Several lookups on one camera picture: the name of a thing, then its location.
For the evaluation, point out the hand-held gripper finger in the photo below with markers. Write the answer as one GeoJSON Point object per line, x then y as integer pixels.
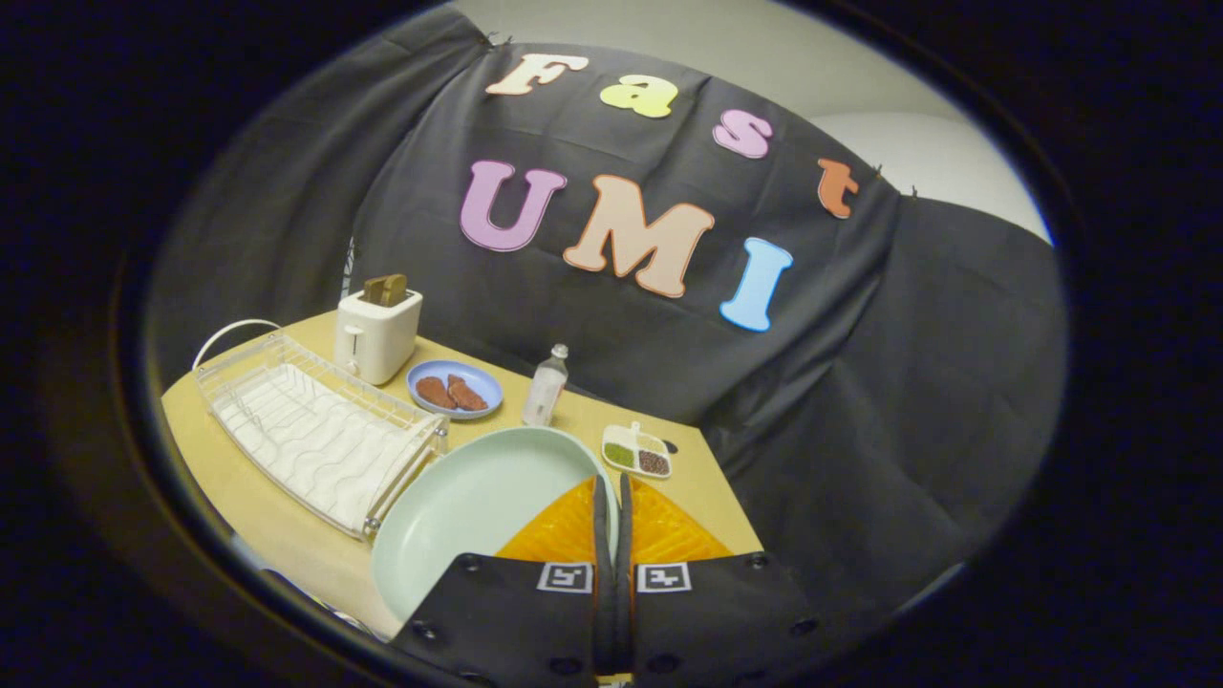
{"type": "Point", "coordinates": [624, 573]}
{"type": "Point", "coordinates": [602, 573]}

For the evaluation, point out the mint green plate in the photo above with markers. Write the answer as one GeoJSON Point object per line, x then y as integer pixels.
{"type": "Point", "coordinates": [459, 516]}

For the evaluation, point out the white divided condiment dish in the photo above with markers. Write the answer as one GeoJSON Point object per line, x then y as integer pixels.
{"type": "Point", "coordinates": [638, 441]}

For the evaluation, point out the small blue plate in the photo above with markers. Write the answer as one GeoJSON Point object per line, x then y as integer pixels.
{"type": "Point", "coordinates": [478, 375]}

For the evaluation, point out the clear plastic bottle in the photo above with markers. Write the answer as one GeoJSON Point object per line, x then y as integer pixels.
{"type": "Point", "coordinates": [546, 387]}

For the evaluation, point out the black backdrop cloth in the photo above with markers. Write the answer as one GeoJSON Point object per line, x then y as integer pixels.
{"type": "Point", "coordinates": [860, 382]}

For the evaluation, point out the white toaster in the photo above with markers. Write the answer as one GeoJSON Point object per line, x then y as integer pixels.
{"type": "Point", "coordinates": [375, 334]}

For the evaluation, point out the brown toast slice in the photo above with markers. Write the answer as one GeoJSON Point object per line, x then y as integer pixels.
{"type": "Point", "coordinates": [396, 289]}
{"type": "Point", "coordinates": [374, 290]}

